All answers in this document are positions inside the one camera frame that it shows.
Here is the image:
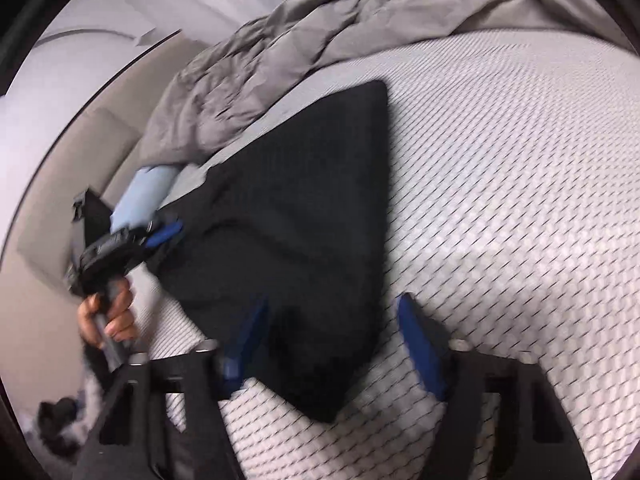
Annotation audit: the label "dark cloth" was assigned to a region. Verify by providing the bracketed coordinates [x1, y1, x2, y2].
[37, 395, 83, 455]

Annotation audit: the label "beige padded headboard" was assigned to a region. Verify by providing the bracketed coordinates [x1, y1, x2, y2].
[0, 30, 201, 396]

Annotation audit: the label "black pants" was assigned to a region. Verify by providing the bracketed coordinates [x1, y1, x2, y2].
[150, 80, 392, 423]

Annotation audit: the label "light blue pillow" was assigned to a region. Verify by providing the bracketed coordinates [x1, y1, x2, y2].
[111, 165, 181, 235]

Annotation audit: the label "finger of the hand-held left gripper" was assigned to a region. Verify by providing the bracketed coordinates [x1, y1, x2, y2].
[144, 219, 184, 252]

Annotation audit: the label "grey quilted duvet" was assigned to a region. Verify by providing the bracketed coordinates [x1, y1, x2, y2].
[137, 0, 626, 168]

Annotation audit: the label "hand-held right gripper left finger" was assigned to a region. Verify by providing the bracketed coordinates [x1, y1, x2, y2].
[72, 295, 273, 480]

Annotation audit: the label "white honeycomb mattress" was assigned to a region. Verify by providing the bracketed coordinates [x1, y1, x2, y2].
[135, 27, 640, 480]

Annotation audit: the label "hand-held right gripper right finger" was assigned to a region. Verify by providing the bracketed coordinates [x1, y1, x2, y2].
[396, 292, 591, 480]

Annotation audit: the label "person's left hand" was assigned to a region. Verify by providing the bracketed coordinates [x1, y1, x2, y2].
[77, 281, 139, 350]

